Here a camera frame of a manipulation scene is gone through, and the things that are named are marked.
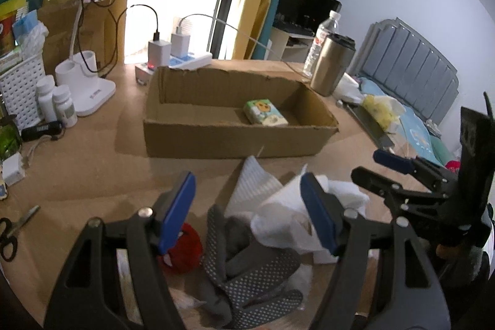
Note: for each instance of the cardboard box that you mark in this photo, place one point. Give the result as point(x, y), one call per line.
point(216, 140)

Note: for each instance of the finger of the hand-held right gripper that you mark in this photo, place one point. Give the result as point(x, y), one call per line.
point(390, 158)
point(371, 179)

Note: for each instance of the white tissue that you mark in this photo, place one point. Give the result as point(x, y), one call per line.
point(282, 214)

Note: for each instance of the grey dotted glove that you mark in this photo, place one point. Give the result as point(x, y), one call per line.
point(263, 276)
point(214, 237)

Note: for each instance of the white shelf unit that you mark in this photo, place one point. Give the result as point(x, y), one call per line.
point(288, 44)

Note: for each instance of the stainless steel tumbler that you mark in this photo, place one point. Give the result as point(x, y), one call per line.
point(330, 67)

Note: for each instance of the bed with blue sheet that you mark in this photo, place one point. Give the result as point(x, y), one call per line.
point(419, 136)

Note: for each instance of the green printed tissue packet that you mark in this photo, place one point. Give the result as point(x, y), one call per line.
point(265, 112)

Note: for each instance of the black monitor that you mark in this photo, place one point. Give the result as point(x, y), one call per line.
point(309, 5)

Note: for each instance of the white packet with blue label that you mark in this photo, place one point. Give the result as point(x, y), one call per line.
point(29, 32)

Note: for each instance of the round printed badge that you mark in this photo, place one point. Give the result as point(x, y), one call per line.
point(3, 192)

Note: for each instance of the black flashlight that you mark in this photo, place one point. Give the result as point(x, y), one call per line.
point(40, 131)

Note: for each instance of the clear water bottle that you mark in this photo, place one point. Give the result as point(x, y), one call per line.
point(319, 40)

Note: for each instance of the white plastic bag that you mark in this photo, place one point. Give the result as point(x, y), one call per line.
point(348, 88)

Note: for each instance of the grey padded headboard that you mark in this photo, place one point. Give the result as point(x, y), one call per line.
point(410, 59)

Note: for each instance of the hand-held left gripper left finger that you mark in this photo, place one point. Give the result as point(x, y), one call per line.
point(178, 214)

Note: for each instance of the white plastic basket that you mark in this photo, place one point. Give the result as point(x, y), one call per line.
point(21, 82)

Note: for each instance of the white power strip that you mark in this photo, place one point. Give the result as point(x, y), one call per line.
point(189, 61)

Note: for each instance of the yellow plastic bag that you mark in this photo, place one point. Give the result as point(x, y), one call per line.
point(381, 111)

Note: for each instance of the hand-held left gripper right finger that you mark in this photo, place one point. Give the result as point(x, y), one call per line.
point(317, 214)

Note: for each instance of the white desk lamp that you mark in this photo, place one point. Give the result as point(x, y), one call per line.
point(89, 98)

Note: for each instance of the small white adapter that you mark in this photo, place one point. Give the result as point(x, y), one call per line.
point(13, 170)

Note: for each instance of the green snack bag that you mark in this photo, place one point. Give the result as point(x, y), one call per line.
point(7, 140)

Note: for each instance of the white pill bottle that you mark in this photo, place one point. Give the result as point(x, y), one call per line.
point(65, 107)
point(45, 98)

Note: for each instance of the white embossed paper towel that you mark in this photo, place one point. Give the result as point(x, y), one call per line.
point(253, 183)

